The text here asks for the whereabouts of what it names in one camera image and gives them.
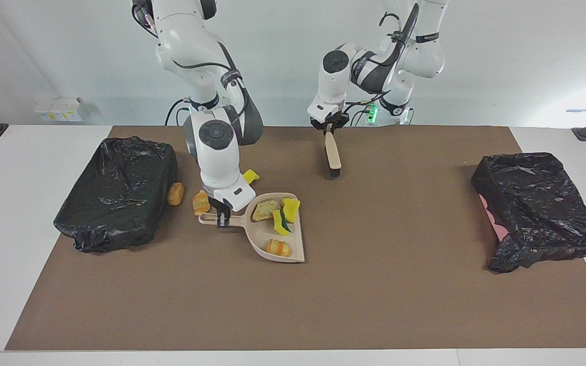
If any plain yellow sponge block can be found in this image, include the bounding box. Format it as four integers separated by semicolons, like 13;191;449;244
281;198;301;224

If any yellow sponge green backing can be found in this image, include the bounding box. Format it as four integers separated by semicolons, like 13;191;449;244
272;209;292;237

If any beige hand brush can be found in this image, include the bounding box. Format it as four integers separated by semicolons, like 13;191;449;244
325;131;342;178

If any brown table mat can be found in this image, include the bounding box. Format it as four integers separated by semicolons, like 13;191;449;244
5;126;586;351

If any white wall outlet box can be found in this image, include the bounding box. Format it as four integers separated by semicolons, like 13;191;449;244
49;97;84;123

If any pale toast slice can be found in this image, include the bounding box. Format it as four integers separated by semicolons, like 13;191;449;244
251;200;280;222

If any pink plastic bin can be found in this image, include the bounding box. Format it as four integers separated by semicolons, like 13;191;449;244
479;195;510;243

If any orange striped croissant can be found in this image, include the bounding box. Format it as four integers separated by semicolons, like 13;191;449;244
192;189;211;217

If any brown oval bread roll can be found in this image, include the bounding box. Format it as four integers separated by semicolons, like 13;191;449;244
167;182;185;206

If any black plastic trash bag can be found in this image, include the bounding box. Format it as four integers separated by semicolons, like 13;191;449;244
471;152;586;274
53;136;179;254

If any beige plastic dustpan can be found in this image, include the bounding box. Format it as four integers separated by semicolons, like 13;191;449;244
198;192;306;263

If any pale ridged bread roll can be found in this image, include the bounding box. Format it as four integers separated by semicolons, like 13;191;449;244
266;239;291;257

